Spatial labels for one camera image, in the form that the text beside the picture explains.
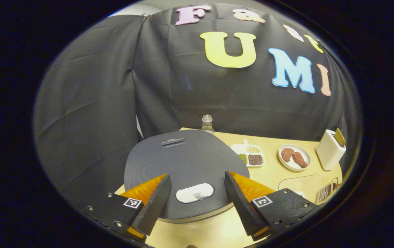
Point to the grey and silver rice cooker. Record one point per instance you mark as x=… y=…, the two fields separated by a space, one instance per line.
x=190 y=162

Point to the white round plate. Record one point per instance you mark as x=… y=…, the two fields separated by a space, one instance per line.
x=307 y=155

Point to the white rice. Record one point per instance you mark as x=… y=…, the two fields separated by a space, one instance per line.
x=299 y=194

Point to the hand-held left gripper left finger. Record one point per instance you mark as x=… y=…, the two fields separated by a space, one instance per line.
x=153 y=205

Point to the small clear glass bottle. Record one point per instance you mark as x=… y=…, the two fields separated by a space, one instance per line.
x=207 y=124

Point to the clear plastic rice container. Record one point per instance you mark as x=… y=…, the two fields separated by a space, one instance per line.
x=300 y=182

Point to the brown bread slice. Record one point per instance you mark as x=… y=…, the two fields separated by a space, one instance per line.
x=339 y=137

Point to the reddish meat piece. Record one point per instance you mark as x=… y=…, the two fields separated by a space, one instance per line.
x=287 y=154
x=300 y=160

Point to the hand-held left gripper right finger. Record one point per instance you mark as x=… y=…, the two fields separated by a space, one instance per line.
x=240 y=206

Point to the black backdrop cloth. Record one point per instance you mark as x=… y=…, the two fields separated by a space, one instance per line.
x=97 y=103

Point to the white divided dish of beans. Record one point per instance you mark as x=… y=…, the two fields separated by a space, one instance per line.
x=252 y=155

